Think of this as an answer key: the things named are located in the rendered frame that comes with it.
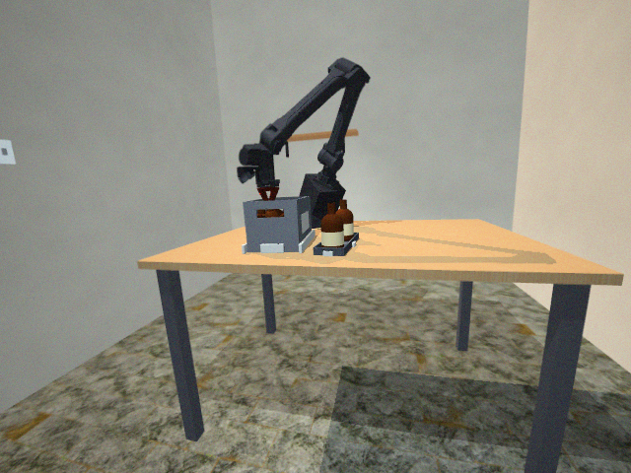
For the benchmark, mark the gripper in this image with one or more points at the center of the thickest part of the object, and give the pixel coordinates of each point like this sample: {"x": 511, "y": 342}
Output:
{"x": 270, "y": 186}

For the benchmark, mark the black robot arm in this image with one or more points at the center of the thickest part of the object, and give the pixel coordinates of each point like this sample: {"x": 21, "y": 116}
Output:
{"x": 281, "y": 129}

